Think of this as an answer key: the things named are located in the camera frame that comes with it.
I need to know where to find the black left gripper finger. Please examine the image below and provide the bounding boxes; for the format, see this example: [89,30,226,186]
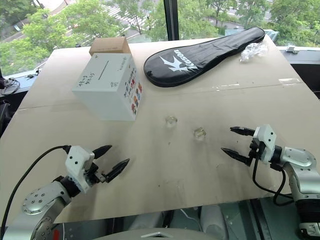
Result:
[105,157,131,184]
[91,144,113,159]

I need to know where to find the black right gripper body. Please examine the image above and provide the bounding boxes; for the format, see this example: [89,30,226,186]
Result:
[245,138,266,168]

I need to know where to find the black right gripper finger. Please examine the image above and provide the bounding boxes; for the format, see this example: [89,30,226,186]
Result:
[229,126,256,138]
[220,147,251,166]

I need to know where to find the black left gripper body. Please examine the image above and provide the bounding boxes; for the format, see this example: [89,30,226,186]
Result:
[83,162,109,187]

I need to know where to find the white cardboard box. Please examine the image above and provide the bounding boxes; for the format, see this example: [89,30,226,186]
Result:
[71,53,145,122]

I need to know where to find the small clear cup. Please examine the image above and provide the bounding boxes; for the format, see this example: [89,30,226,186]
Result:
[192,127,209,144]
[164,115,179,129]

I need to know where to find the clear tape strip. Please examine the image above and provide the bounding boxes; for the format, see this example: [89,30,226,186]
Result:
[278,78,302,87]

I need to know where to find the white cylinder under table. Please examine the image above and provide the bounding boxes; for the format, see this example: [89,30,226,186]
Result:
[199,204,229,240]

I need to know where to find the crumpled clear plastic wrap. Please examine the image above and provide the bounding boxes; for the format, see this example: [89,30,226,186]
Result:
[239,41,270,64]

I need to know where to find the black racket cover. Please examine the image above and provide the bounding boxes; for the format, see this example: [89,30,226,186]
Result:
[143,26,266,89]

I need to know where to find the black bag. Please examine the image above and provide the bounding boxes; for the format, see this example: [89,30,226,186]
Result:
[0,99,15,137]

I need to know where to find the brown cardboard box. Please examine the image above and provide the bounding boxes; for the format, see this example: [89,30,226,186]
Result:
[88,36,132,57]

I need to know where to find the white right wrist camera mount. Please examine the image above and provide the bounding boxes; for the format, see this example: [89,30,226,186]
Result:
[252,123,278,165]

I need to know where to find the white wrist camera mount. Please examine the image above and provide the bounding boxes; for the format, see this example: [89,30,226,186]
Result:
[252,123,278,165]
[65,145,96,195]

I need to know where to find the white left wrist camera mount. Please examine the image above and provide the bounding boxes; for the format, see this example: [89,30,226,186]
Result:
[65,145,96,195]

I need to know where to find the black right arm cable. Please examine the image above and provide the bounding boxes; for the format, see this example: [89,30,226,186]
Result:
[251,157,296,207]

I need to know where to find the tangled dark cables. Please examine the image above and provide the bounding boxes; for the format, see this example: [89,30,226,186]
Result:
[0,76,21,96]

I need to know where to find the black window frame post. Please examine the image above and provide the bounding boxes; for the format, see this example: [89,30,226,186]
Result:
[163,0,180,41]

